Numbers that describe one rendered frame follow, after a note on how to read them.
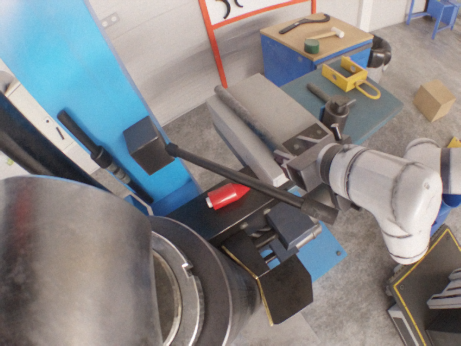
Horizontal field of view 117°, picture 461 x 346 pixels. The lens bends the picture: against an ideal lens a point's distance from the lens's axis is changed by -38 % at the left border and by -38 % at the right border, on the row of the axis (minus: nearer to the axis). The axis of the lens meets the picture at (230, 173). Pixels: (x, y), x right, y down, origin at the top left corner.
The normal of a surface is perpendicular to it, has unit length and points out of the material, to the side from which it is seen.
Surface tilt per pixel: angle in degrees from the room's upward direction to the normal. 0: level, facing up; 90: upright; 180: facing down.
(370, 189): 62
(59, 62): 90
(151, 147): 90
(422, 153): 40
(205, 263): 0
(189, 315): 0
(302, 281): 0
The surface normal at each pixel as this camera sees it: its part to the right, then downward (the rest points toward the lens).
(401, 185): -0.84, -0.35
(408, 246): -0.25, 0.69
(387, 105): -0.18, -0.50
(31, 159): 0.74, 0.50
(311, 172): 0.29, 0.28
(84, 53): 0.50, 0.70
